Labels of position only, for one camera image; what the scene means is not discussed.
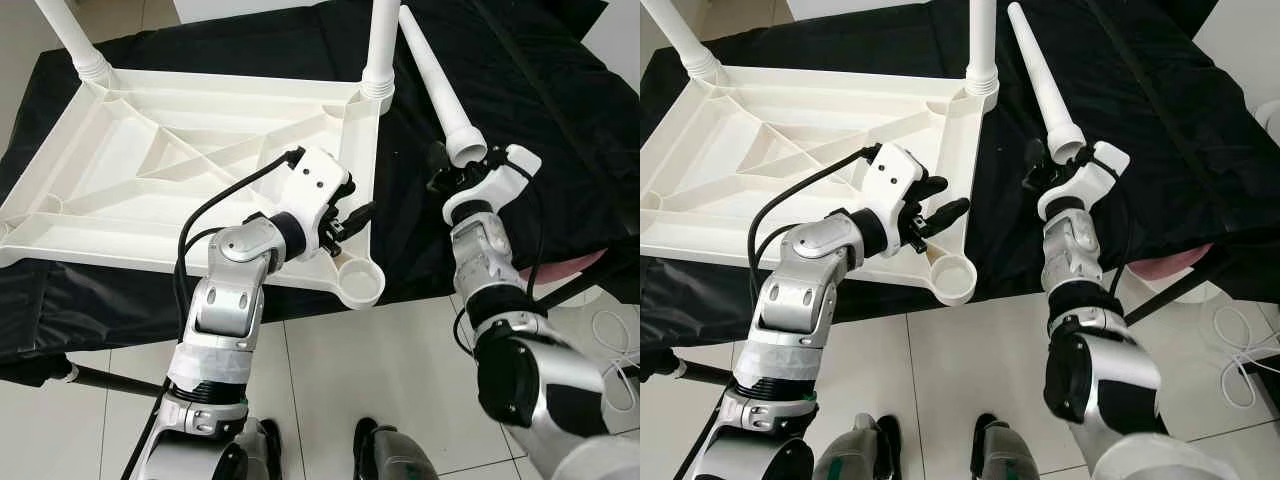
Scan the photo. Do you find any white plastic table leg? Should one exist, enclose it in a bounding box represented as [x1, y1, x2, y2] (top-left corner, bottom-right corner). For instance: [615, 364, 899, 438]
[1007, 2, 1086, 166]
[35, 0, 113, 89]
[965, 0, 1001, 98]
[398, 3, 489, 169]
[640, 0, 721, 86]
[362, 0, 401, 99]

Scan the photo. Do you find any black table cloth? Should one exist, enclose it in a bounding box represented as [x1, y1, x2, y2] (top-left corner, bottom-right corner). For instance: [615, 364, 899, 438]
[640, 0, 1280, 351]
[0, 0, 641, 366]

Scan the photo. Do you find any pink stool seat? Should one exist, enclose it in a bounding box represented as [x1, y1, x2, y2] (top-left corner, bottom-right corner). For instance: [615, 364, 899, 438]
[1125, 243, 1216, 281]
[520, 250, 608, 281]

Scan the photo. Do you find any white floor fan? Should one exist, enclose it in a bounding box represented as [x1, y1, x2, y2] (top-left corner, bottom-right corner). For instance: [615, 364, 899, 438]
[1250, 98, 1280, 141]

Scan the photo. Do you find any grey right robot foot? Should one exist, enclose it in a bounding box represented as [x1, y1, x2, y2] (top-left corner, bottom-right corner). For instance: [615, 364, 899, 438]
[352, 418, 441, 480]
[970, 412, 1041, 480]

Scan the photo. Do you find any grey robot foot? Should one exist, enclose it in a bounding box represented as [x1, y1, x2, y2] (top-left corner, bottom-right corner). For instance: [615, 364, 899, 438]
[970, 412, 1041, 480]
[235, 418, 283, 480]
[352, 418, 441, 480]
[815, 413, 901, 480]

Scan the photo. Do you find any grey left robot foot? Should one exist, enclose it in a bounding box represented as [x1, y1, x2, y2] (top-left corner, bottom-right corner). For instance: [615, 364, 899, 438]
[815, 413, 901, 480]
[235, 418, 283, 480]

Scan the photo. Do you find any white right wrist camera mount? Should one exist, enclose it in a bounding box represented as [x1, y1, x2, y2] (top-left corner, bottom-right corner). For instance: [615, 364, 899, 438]
[442, 145, 544, 226]
[1037, 142, 1131, 221]

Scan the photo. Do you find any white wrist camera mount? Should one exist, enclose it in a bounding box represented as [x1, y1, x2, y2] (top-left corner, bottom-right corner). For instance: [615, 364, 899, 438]
[862, 142, 926, 256]
[1037, 142, 1131, 221]
[272, 146, 353, 263]
[442, 145, 544, 226]

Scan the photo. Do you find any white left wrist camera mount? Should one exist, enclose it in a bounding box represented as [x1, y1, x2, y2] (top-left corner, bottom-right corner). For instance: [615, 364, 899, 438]
[862, 142, 926, 256]
[272, 146, 353, 263]

